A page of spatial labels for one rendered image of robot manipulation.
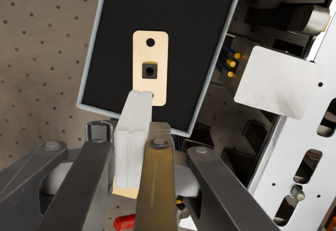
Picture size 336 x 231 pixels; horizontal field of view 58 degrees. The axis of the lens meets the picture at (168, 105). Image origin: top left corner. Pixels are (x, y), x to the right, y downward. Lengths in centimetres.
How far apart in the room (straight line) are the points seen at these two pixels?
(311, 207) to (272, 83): 33
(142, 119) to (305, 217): 57
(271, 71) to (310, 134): 22
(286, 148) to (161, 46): 35
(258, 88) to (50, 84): 60
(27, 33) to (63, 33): 9
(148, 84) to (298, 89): 20
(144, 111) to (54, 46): 70
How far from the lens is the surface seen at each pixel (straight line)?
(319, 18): 43
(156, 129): 16
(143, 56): 34
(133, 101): 18
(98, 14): 34
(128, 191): 41
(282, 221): 70
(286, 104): 44
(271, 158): 60
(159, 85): 35
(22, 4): 87
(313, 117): 59
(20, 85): 91
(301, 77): 44
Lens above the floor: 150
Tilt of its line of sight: 72 degrees down
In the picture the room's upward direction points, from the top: 178 degrees clockwise
